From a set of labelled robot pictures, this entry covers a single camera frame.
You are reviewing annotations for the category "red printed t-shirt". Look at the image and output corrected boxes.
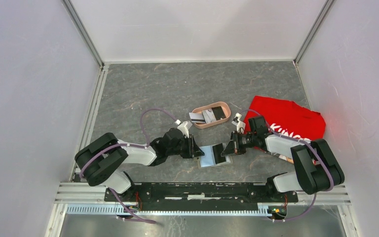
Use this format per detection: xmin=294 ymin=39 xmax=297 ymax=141
xmin=243 ymin=95 xmax=326 ymax=140

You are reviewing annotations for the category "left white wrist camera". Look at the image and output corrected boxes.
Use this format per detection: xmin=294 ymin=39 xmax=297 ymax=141
xmin=175 ymin=119 xmax=192 ymax=138

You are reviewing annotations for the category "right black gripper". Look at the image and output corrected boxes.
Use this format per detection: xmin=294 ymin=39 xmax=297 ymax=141
xmin=221 ymin=130 xmax=257 ymax=156

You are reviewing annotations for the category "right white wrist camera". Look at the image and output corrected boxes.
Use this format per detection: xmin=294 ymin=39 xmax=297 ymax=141
xmin=231 ymin=113 xmax=246 ymax=134

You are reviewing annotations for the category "pink oval tray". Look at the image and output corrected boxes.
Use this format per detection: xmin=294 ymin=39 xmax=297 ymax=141
xmin=189 ymin=102 xmax=231 ymax=129

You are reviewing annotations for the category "aluminium frame rail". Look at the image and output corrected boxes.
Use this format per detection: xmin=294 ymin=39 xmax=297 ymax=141
xmin=55 ymin=182 xmax=352 ymax=217

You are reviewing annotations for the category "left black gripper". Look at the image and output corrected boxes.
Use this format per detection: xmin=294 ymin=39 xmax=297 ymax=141
xmin=167 ymin=134 xmax=205 ymax=158

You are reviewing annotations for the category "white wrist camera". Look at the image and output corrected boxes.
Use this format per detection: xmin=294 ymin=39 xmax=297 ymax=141
xmin=231 ymin=113 xmax=246 ymax=134
xmin=175 ymin=119 xmax=192 ymax=138

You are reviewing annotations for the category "grey card holder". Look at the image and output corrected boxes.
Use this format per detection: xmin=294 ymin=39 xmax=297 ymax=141
xmin=196 ymin=143 xmax=233 ymax=168

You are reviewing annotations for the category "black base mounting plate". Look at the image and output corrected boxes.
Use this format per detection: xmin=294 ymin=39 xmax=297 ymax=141
xmin=119 ymin=182 xmax=299 ymax=211

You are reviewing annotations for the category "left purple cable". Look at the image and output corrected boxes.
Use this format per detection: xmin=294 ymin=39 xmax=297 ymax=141
xmin=79 ymin=108 xmax=179 ymax=224

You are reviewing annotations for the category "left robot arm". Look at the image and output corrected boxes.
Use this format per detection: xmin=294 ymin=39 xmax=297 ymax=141
xmin=75 ymin=128 xmax=205 ymax=201

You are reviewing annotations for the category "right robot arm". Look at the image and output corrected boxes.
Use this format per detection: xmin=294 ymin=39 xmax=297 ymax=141
xmin=221 ymin=116 xmax=345 ymax=201

